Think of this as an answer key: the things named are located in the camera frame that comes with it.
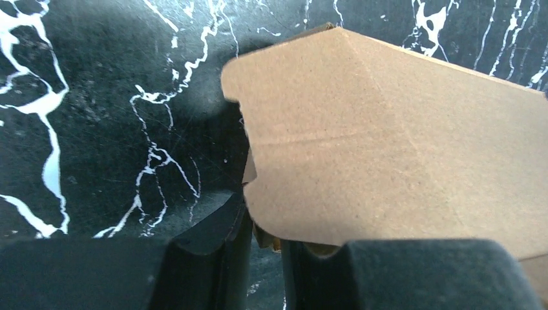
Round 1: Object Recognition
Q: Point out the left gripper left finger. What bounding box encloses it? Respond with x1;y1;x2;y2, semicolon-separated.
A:
1;192;251;309

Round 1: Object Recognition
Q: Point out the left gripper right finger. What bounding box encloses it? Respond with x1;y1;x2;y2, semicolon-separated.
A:
282;239;543;309

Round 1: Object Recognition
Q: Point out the brown cardboard box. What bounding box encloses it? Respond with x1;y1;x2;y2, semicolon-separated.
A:
220;24;547;309

